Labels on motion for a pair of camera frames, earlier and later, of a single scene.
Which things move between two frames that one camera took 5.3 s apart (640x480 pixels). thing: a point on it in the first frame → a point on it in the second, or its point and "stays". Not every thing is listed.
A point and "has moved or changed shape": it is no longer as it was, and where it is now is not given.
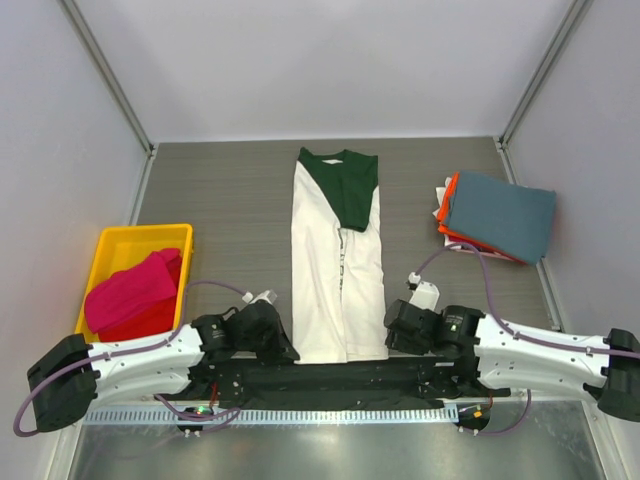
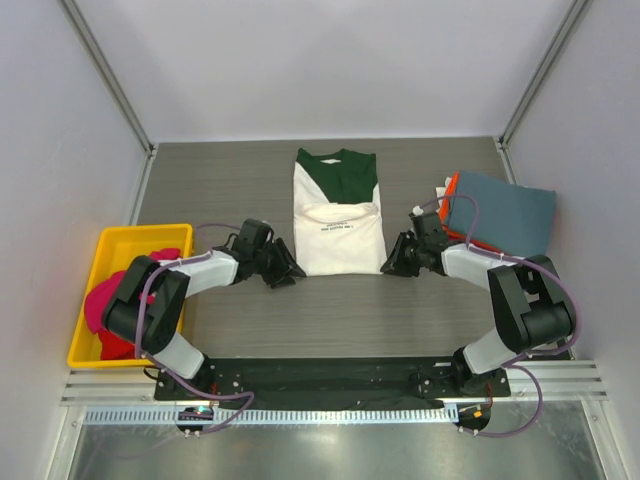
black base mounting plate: x=278 y=381 stays
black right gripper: x=400 y=326 → x=411 y=252
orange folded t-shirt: x=444 y=214 stays
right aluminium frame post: x=559 y=43 stays
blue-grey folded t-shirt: x=513 y=219 stays
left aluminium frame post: x=81 y=28 stays
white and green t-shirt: x=338 y=284 has moved or changed shape
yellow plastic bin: x=121 y=247 stays
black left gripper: x=282 y=348 → x=282 y=277
